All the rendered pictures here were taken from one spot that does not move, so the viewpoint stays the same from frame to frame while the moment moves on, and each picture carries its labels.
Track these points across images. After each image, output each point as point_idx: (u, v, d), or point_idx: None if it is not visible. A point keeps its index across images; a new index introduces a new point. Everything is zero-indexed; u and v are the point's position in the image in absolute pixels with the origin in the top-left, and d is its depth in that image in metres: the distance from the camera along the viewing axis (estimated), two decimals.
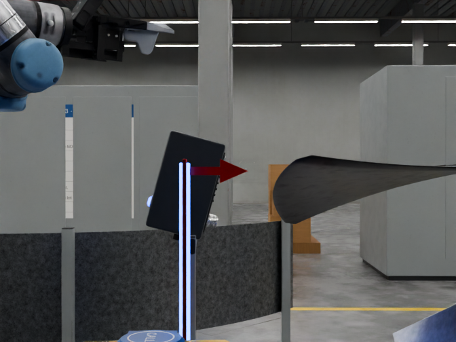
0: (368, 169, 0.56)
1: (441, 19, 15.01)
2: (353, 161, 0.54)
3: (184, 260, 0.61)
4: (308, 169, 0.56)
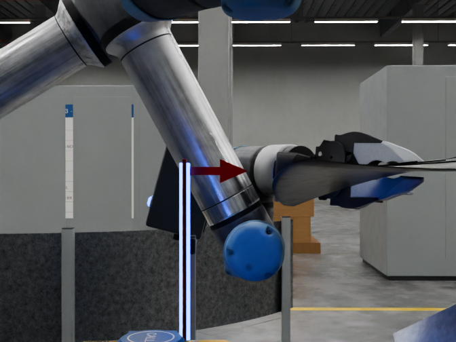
0: (368, 169, 0.56)
1: (441, 19, 15.01)
2: (353, 164, 0.54)
3: (184, 260, 0.61)
4: (308, 169, 0.56)
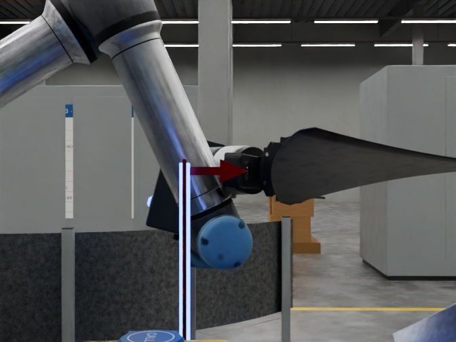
0: (369, 149, 0.56)
1: (441, 19, 15.01)
2: (355, 139, 0.54)
3: (184, 260, 0.61)
4: (309, 143, 0.56)
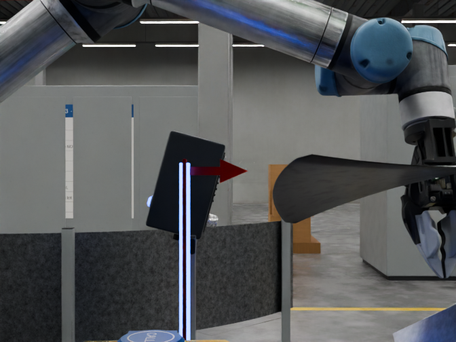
0: None
1: (441, 19, 15.01)
2: None
3: (184, 260, 0.61)
4: None
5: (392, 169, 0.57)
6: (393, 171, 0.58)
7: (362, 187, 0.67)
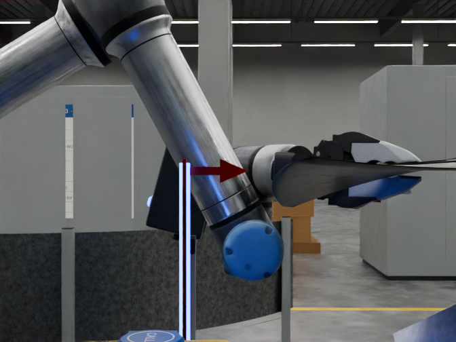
0: None
1: (441, 19, 15.01)
2: None
3: (184, 260, 0.61)
4: None
5: (393, 169, 0.56)
6: (393, 170, 0.57)
7: (361, 178, 0.67)
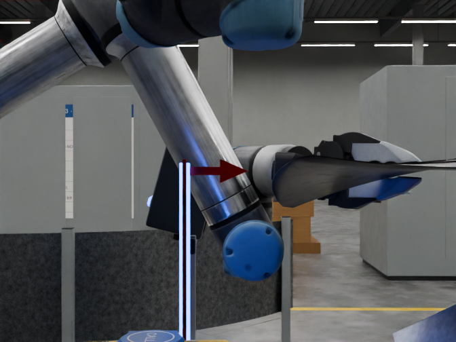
0: None
1: (441, 19, 15.01)
2: None
3: (184, 260, 0.61)
4: None
5: (392, 169, 0.57)
6: (393, 169, 0.57)
7: (361, 178, 0.67)
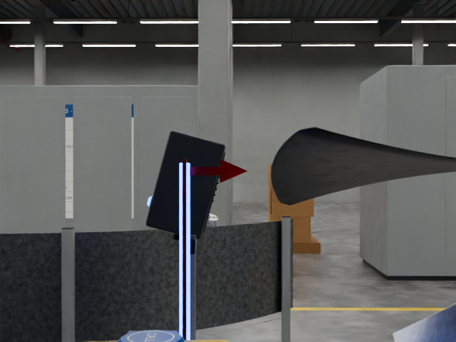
0: None
1: (441, 19, 15.01)
2: None
3: (184, 260, 0.61)
4: None
5: (393, 154, 0.57)
6: (393, 156, 0.58)
7: (360, 173, 0.67)
